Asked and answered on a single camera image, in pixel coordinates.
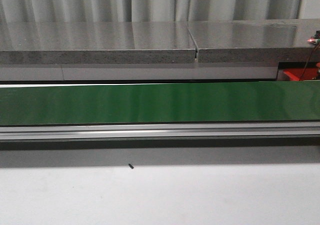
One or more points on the grey stone counter slab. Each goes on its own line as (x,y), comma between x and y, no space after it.
(159,42)

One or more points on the green conveyor belt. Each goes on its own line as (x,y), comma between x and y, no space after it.
(160,103)

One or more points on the red plate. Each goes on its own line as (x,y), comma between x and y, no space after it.
(300,74)

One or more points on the small green circuit board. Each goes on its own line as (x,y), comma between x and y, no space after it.
(314,40)

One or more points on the grey pleated curtain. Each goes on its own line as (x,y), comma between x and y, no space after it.
(155,10)

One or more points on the aluminium conveyor frame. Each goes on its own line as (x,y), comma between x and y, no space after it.
(112,131)

